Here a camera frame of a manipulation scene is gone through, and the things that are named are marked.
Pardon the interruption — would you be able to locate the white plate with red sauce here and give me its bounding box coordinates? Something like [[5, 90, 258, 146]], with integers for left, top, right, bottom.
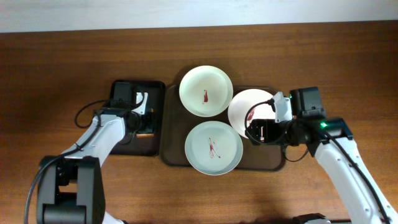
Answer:
[[228, 89, 275, 138]]

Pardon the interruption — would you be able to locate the cream plate with red stain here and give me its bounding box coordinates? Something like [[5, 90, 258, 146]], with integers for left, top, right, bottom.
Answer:
[[178, 65, 233, 117]]

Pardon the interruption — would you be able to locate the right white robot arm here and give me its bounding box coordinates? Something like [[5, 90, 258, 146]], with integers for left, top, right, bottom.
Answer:
[[244, 87, 397, 223]]

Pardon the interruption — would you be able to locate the small black water tray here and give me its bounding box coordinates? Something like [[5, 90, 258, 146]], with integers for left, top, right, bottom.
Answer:
[[105, 80, 165, 156]]

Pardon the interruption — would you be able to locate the light blue stained plate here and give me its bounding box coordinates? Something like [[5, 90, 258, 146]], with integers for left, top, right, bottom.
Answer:
[[184, 121, 243, 175]]

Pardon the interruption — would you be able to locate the large brown serving tray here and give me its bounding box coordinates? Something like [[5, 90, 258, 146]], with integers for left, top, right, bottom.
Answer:
[[159, 85, 286, 172]]

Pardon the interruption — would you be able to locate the orange green scrub sponge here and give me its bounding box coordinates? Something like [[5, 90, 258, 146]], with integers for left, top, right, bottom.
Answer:
[[136, 133, 155, 138]]

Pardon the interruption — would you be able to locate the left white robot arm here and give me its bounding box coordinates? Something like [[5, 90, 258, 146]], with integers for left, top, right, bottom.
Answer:
[[24, 80, 150, 223]]

